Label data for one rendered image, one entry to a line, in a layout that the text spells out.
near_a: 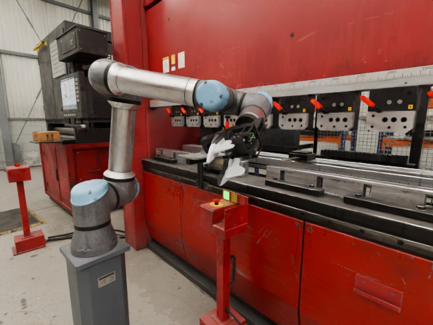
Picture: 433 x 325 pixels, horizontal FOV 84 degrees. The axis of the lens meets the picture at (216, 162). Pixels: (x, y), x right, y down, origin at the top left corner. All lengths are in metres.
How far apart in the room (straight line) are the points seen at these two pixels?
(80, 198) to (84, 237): 0.13
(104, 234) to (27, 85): 7.32
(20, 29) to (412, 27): 8.04
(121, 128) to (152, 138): 1.41
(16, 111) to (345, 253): 7.73
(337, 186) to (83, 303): 1.09
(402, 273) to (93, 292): 1.06
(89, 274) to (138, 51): 1.85
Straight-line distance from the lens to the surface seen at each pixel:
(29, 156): 8.09
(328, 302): 1.32
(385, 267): 1.15
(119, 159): 0.97
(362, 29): 1.22
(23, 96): 8.05
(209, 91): 0.62
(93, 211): 0.90
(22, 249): 3.01
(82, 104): 2.25
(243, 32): 1.54
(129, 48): 2.34
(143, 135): 2.30
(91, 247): 0.94
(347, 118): 1.17
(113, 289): 1.02
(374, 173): 1.44
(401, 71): 1.14
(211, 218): 1.24
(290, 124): 1.27
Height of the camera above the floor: 1.22
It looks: 10 degrees down
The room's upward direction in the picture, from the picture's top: straight up
